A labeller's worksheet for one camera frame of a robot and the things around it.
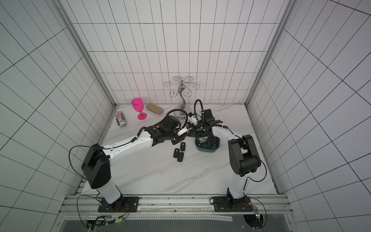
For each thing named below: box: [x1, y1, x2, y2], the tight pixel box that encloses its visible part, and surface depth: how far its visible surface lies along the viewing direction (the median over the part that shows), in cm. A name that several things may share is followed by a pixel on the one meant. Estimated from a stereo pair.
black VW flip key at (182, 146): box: [180, 142, 186, 152], surface depth 96 cm
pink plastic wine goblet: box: [131, 97, 148, 121], surface depth 106 cm
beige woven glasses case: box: [145, 103, 164, 115], surface depth 116 cm
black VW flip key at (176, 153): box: [172, 147, 181, 159], surface depth 92 cm
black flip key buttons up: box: [177, 151, 185, 162], surface depth 91 cm
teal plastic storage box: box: [195, 135, 221, 153], surface depth 96 cm
